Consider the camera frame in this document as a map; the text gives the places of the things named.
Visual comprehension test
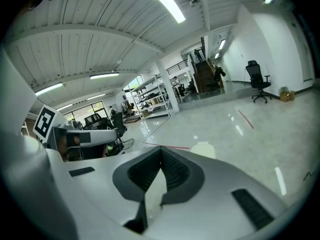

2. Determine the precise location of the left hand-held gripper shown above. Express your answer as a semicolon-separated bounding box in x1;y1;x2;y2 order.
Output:
32;103;119;158

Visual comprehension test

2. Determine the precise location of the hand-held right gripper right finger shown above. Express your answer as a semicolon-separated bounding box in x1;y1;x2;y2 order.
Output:
147;145;292;240

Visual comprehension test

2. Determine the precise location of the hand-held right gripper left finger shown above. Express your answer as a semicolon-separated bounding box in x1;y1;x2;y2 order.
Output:
64;145;162;235

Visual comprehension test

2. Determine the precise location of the person's left hand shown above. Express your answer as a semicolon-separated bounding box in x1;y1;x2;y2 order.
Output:
57;135;81;160

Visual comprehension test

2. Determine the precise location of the black bag with green patch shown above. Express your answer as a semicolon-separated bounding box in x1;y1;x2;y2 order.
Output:
103;138;125;158

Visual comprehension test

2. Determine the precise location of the long red floor tape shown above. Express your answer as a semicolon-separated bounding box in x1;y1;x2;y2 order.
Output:
142;141;190;150

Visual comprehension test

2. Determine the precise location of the low wooden platform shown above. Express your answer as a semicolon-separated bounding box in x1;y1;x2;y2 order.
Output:
124;115;142;124

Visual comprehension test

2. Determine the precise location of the clothes rack with garments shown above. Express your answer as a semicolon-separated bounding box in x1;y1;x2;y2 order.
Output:
121;101;136;117

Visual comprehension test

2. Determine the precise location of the white metal shelving rack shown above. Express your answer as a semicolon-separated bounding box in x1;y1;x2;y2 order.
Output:
130;74;173;121

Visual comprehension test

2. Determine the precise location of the large window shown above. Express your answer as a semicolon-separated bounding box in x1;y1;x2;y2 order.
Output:
123;75;144;93

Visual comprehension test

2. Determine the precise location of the white square column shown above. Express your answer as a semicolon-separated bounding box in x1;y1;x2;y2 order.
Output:
154;58;180;113

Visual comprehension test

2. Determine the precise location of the short red floor tape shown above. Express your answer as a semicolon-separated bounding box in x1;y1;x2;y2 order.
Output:
237;109;255;130

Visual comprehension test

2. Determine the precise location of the wooden staircase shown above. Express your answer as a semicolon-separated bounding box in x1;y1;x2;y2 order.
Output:
187;53;226;95

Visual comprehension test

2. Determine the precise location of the black mezzanine railing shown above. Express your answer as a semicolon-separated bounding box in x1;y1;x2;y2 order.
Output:
165;59;189;76

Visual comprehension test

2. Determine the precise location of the small cardboard box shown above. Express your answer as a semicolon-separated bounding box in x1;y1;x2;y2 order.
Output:
279;86;296;102

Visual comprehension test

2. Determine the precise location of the wide glass window wall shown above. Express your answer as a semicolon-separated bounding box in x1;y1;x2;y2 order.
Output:
61;100;106;122

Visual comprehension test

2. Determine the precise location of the black jacket on stair post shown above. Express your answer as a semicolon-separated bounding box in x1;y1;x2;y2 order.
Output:
214;65;227;83

